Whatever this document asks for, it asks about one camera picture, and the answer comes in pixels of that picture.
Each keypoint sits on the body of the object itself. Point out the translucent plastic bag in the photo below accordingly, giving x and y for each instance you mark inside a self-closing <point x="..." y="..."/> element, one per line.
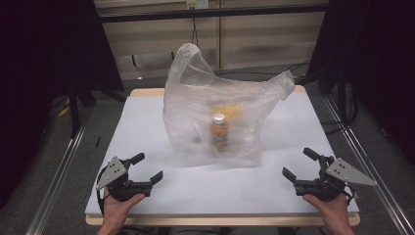
<point x="192" y="98"/>

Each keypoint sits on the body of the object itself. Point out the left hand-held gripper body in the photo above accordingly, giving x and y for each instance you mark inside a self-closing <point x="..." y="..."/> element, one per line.
<point x="125" y="189"/>

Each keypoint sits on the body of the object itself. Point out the black curtain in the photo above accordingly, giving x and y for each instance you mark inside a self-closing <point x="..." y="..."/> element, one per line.
<point x="39" y="81"/>
<point x="381" y="65"/>

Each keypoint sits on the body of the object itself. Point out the yellow item in bag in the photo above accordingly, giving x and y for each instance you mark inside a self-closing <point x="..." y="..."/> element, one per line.
<point x="228" y="109"/>

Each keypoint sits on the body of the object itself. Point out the person's left hand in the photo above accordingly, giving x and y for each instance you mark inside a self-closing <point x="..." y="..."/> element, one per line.
<point x="115" y="210"/>

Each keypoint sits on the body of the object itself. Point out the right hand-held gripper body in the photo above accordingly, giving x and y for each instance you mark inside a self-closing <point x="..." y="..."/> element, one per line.
<point x="321" y="189"/>

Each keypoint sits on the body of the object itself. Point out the metal floor rail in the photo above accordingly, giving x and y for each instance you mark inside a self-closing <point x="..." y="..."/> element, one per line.
<point x="368" y="163"/>
<point x="55" y="182"/>

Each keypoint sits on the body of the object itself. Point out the orange bottle with white cap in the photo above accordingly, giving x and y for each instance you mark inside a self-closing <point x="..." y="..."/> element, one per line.
<point x="219" y="130"/>

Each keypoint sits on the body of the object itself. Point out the black horizontal bar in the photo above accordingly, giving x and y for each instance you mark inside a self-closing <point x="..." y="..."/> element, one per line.
<point x="208" y="13"/>

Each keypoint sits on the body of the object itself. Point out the person's right hand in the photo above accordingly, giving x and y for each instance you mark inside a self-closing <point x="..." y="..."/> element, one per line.
<point x="334" y="212"/>

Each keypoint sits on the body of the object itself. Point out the wooden table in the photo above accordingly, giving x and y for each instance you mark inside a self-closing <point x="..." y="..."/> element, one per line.
<point x="208" y="220"/>

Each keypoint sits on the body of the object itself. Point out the white wall outlet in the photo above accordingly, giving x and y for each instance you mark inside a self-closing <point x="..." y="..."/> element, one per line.
<point x="197" y="4"/>

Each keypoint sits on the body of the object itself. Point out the small dark item in bag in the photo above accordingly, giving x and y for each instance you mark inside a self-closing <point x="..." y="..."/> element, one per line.
<point x="197" y="139"/>

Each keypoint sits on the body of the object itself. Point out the white table mat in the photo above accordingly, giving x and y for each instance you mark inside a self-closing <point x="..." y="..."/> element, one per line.
<point x="147" y="130"/>

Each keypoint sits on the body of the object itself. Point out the black stand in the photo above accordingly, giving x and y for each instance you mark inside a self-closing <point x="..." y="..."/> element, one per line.
<point x="74" y="111"/>
<point x="341" y="94"/>

